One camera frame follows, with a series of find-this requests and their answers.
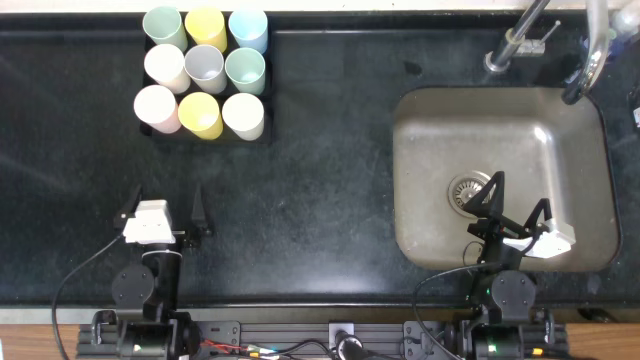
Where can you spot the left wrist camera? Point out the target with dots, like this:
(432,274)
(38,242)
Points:
(150,222)

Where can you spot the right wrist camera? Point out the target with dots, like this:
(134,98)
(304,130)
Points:
(552,240)

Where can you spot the mounting rail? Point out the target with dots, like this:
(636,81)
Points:
(290,335)

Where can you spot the green cup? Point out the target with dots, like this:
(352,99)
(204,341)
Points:
(164,25)
(245,69)

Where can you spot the steel tap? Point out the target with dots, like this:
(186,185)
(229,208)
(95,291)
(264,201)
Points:
(510,42)

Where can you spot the grey cup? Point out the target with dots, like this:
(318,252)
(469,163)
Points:
(205,66)

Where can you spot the white cup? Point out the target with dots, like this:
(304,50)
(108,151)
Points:
(243,114)

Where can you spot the yellow cup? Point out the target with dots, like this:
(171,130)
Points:
(200,112)
(205,25)

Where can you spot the steel sink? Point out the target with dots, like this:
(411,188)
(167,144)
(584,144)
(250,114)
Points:
(525,140)

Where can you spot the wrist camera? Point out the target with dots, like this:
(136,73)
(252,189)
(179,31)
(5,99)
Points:
(150,222)
(552,240)

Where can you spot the blue cup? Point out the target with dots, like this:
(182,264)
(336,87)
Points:
(248,27)

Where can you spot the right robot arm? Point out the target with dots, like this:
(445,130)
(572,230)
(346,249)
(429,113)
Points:
(512,295)

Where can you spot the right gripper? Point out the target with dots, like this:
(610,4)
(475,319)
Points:
(495,231)

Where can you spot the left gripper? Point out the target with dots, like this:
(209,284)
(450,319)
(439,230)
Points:
(186,238)

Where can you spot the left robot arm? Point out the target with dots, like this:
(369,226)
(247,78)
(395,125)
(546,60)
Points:
(150,295)

